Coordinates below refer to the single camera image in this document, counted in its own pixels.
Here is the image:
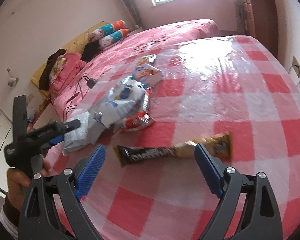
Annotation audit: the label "dark brown garment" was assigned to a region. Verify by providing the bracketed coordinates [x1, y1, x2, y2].
[39, 48, 66, 91]

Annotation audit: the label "wall hook ornament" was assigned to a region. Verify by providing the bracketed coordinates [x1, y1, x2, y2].
[7, 68, 19, 88]

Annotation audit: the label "red snack bag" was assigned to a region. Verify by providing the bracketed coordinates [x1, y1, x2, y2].
[119, 111, 154, 132]

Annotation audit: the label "grey white mailer bag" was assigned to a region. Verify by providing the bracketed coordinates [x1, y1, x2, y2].
[63, 111, 106, 156]

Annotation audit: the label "small crumpled golden wrapper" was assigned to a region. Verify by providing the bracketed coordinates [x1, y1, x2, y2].
[136, 54, 157, 68]

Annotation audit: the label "lower cartoon bolster pillow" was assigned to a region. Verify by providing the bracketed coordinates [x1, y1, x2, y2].
[99, 28, 129, 50]

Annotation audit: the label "blue white wipes pack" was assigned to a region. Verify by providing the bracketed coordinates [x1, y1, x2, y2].
[114, 77, 146, 112]

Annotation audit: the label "black garment by pillows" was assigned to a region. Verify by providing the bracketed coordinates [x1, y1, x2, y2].
[81, 40, 102, 62]

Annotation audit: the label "black gold snack wrapper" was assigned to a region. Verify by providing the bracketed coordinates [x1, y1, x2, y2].
[113, 132, 232, 166]

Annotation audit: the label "cartoon bolster pillow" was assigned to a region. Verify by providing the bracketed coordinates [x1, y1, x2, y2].
[88, 20, 126, 42]
[99, 28, 129, 50]

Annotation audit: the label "upper cartoon bolster pillow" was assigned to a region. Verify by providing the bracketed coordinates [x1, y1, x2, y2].
[88, 20, 126, 42]

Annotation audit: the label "black cables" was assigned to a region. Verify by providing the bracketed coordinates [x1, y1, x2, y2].
[62, 73, 93, 120]

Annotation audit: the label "floral pillow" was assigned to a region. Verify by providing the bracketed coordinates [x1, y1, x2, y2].
[49, 56, 67, 84]

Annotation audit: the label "brown wooden cabinet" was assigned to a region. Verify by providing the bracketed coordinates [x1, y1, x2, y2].
[241, 0, 279, 57]

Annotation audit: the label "pink checkered tablecloth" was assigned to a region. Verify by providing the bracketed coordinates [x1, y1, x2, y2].
[43, 35, 300, 240]

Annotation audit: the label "black power adapter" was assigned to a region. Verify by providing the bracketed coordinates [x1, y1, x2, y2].
[87, 79, 96, 89]

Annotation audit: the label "purple bear tissue pack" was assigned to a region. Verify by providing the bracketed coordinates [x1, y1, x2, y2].
[133, 64, 162, 86]

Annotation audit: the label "yellow headboard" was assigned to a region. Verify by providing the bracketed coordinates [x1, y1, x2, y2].
[30, 21, 107, 100]

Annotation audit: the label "pink bed with bedspread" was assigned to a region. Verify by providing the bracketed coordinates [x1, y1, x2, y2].
[51, 19, 221, 120]

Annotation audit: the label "left hand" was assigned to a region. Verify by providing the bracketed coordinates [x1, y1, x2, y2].
[7, 158, 51, 214]

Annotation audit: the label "white Magicday bag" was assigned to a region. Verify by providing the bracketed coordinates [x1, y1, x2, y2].
[90, 81, 147, 128]

